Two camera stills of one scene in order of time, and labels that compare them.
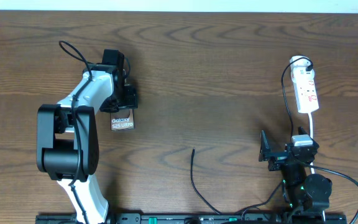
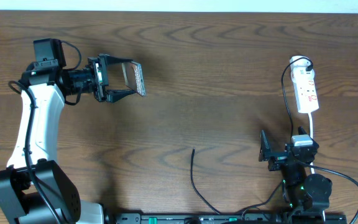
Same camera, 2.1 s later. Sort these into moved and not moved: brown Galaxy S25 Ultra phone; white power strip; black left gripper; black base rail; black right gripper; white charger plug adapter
Moved: brown Galaxy S25 Ultra phone; black left gripper
Not moved: black base rail; white charger plug adapter; white power strip; black right gripper
